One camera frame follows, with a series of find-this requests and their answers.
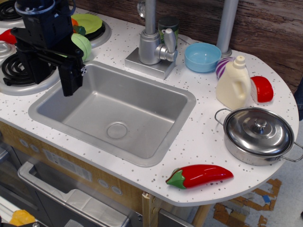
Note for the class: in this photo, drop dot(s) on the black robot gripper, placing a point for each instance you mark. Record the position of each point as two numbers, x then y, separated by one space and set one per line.
48 30

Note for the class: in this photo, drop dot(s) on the cream detergent bottle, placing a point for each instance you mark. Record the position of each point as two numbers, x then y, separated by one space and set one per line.
234 86

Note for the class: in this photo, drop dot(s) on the silver toy sink basin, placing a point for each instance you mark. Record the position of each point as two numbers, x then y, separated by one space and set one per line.
124 114

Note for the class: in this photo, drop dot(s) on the green toy cabbage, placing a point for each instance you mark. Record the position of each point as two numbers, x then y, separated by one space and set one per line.
83 43

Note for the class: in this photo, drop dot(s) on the front black stove burner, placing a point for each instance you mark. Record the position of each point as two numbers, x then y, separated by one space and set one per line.
14 72

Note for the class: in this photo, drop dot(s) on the orange toy carrot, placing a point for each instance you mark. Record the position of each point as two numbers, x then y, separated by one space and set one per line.
78 29

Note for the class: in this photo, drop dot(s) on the back right stove burner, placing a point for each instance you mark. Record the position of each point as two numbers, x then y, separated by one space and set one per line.
98 33

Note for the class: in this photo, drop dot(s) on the green plate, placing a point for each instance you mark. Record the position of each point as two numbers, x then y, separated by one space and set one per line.
90 22

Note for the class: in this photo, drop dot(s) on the red toy ketchup bottle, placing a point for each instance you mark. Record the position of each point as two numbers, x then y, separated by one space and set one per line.
8 37

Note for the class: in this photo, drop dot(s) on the back left stove burner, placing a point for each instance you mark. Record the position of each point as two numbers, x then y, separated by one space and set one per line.
8 11

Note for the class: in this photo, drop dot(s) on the silver toy faucet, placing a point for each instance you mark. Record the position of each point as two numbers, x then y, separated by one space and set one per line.
153 57

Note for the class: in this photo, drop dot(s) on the dark green can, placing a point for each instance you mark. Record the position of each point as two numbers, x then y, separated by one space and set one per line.
168 22

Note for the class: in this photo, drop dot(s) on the light blue bowl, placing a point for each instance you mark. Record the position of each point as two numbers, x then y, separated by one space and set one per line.
202 57

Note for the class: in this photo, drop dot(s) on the yellow object bottom left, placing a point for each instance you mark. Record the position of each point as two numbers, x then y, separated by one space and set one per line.
21 217

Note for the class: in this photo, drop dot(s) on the purple striped toy onion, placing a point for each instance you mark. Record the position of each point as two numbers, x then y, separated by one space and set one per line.
220 67

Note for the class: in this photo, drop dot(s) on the red toy chili pepper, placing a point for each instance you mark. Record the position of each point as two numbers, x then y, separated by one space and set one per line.
195 175

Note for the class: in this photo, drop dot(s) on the grey vertical pole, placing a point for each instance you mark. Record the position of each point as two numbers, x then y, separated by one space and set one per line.
226 26

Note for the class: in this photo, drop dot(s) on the red toy cheese wedge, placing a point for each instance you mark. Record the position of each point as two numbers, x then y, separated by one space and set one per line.
261 90

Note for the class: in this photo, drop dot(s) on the steel pot with lid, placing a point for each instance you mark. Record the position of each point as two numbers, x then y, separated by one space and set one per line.
256 136

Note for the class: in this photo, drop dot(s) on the silver oven door handle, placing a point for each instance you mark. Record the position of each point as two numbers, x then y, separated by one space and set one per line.
74 208

